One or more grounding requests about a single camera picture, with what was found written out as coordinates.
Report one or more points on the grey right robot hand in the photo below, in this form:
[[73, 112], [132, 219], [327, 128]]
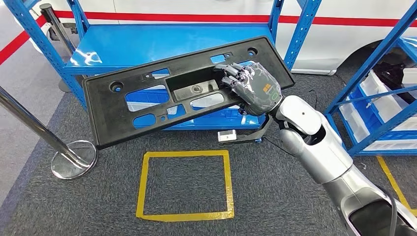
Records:
[[257, 91]]

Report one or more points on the black plastic plate holder part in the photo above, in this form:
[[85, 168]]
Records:
[[107, 123]]

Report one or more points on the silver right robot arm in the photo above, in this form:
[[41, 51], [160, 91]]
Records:
[[325, 153]]

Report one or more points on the blue metal shelf rack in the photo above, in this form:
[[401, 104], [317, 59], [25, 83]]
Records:
[[374, 61], [130, 39]]

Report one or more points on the yellow floor tape square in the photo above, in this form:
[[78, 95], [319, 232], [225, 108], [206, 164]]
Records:
[[185, 153], [393, 182]]

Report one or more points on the white plastic bin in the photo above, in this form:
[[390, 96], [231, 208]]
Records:
[[409, 76], [348, 120], [374, 83]]

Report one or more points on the blue plastic bin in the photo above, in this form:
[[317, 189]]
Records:
[[361, 109]]

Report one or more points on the stanchion with dark base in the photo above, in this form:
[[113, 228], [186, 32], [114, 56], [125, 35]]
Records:
[[65, 86]]

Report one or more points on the chrome stanchion with round base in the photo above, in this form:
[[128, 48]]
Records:
[[75, 159]]

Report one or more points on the chrome stanchion with black cap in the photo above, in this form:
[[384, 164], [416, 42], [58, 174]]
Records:
[[51, 16]]

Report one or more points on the pale wrist camera on bracket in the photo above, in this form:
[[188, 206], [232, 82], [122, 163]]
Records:
[[227, 135]]

